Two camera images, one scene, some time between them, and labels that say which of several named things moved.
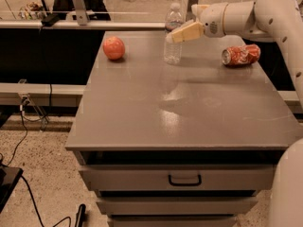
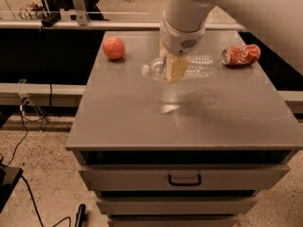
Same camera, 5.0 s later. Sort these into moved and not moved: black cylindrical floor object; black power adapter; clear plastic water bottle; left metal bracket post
Moved: clear plastic water bottle
Not moved: black power adapter; black cylindrical floor object; left metal bracket post
